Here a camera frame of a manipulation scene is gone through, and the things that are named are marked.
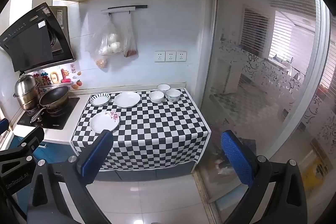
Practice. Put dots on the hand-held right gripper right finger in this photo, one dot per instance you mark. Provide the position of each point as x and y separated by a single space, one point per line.
236 158

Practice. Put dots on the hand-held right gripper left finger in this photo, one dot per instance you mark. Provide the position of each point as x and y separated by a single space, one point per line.
97 153

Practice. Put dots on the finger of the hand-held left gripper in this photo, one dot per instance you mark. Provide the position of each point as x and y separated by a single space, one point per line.
4 126
35 137

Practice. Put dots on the white plate pink floral print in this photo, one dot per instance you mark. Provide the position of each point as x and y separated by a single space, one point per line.
103 121

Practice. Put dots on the striped rim plate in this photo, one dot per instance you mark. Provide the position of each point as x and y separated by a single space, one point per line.
100 99

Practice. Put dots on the plain white plate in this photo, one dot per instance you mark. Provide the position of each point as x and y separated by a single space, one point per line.
127 99

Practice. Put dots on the plain white bowl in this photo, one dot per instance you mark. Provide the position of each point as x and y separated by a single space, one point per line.
157 96

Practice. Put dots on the white bowl floral print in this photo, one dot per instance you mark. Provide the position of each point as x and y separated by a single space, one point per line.
173 95

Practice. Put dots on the white bowl blue rim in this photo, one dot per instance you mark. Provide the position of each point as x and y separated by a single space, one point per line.
163 87

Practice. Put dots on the black gas stove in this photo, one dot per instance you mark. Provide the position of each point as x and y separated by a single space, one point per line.
56 119

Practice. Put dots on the stainless steel steamer pot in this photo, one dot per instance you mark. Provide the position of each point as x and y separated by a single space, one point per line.
26 90

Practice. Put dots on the black frying pan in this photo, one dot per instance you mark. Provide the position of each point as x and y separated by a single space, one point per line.
55 96

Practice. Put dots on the black white checkered tablecloth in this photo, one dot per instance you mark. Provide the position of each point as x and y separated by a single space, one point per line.
162 129

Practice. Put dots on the patterned glass sliding door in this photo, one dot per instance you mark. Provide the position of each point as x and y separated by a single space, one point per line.
249 82

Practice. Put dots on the black range hood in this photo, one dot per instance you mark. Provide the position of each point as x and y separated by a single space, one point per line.
29 43

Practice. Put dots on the plastic bag with orange food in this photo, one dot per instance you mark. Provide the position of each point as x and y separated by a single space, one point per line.
101 62

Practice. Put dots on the plastic bag with red food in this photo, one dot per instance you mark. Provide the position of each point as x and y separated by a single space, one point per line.
130 52

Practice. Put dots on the plastic bag with white food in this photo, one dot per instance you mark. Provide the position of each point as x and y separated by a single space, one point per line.
114 45

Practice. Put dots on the group of colourful wall stickers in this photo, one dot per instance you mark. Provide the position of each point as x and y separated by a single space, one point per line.
64 78

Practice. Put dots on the white wall socket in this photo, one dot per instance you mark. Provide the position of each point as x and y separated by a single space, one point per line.
159 56
170 56
181 56

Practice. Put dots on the wall hook rail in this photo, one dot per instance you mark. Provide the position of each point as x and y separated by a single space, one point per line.
123 8

